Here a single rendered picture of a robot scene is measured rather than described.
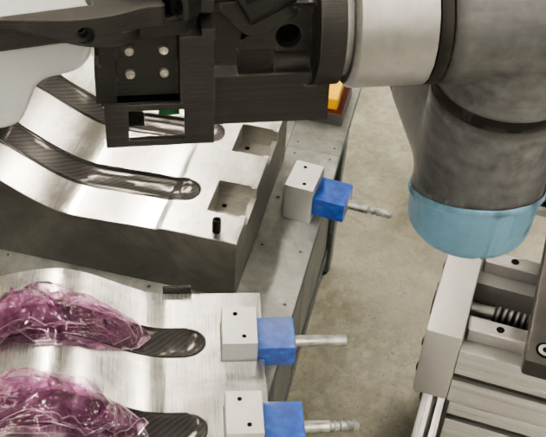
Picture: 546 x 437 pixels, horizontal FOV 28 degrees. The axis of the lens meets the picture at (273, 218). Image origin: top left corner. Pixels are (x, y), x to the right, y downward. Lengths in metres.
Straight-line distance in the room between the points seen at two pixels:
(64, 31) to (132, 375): 0.66
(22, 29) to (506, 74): 0.23
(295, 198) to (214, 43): 0.81
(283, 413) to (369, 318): 1.26
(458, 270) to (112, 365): 0.35
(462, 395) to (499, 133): 0.51
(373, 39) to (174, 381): 0.65
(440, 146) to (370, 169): 2.07
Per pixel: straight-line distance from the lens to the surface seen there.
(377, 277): 2.40
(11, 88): 0.50
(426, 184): 0.61
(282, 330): 1.13
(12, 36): 0.48
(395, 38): 0.51
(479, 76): 0.55
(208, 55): 0.50
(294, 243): 1.32
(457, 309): 1.01
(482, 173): 0.59
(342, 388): 2.19
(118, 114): 0.52
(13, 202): 1.26
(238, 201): 1.27
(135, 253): 1.24
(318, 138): 1.47
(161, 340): 1.14
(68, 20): 0.47
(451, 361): 1.01
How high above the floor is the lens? 1.73
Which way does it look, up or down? 44 degrees down
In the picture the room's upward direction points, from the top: 4 degrees clockwise
